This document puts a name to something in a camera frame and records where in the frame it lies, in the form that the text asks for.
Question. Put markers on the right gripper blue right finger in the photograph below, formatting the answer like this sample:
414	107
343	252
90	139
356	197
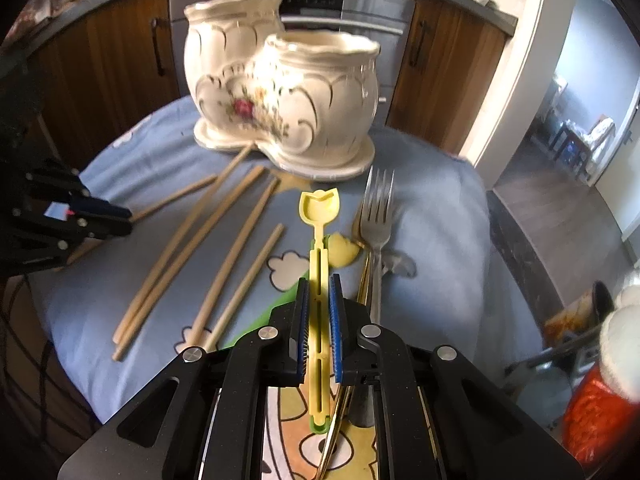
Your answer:
368	355

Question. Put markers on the stainless steel built-in oven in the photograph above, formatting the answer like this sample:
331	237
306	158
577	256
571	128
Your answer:
384	21

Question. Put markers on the cream floral ceramic utensil holder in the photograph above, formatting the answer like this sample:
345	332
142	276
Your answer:
306	99

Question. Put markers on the silver steel fork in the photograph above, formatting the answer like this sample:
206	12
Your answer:
376	220

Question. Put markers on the wooden chair with cloth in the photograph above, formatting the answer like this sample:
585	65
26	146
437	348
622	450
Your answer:
588	144

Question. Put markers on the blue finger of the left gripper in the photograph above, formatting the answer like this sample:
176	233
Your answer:
97	218

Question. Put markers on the yellow plastic tulip spoon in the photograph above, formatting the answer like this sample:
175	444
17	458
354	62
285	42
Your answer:
317	209

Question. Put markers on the orange mesh bag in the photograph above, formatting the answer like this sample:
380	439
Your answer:
596	420

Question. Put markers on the silver steel spoon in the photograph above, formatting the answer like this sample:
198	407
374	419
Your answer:
398	263

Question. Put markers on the white fluffy towel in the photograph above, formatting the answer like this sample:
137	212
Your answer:
619	342

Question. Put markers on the blue cartoon cushion cloth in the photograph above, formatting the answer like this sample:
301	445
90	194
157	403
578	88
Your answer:
462	293

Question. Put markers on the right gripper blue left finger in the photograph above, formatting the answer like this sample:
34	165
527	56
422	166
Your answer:
270	356

